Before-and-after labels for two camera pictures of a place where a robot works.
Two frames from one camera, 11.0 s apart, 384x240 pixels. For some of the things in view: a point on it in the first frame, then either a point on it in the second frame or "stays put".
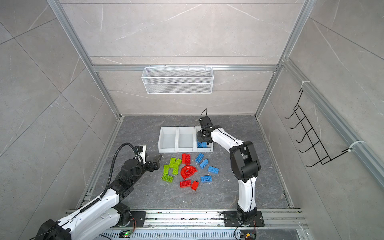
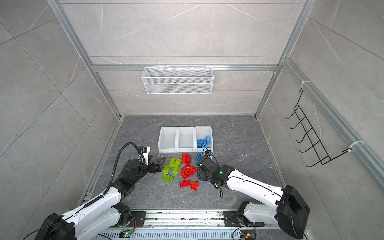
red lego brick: [195, 185] stays put
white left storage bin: [167, 142] stays put
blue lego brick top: [199, 158] stays put
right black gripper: [200, 139] → [200, 173]
